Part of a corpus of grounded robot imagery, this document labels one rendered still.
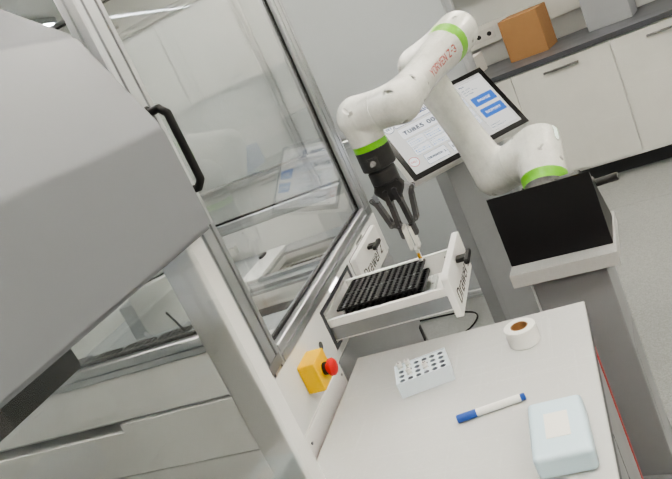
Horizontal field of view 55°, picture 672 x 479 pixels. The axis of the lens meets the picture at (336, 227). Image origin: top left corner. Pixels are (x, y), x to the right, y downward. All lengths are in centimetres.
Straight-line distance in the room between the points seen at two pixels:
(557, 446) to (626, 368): 90
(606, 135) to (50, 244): 416
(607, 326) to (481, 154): 60
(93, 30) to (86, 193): 62
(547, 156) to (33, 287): 151
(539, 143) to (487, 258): 85
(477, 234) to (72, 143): 206
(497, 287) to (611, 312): 87
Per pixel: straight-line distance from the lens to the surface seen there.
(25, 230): 62
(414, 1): 321
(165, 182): 79
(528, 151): 191
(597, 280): 186
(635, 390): 205
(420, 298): 158
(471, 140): 199
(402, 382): 146
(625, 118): 454
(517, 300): 276
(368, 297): 167
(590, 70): 447
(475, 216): 259
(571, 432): 115
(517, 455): 121
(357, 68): 333
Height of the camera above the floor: 150
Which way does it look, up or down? 14 degrees down
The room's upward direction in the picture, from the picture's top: 25 degrees counter-clockwise
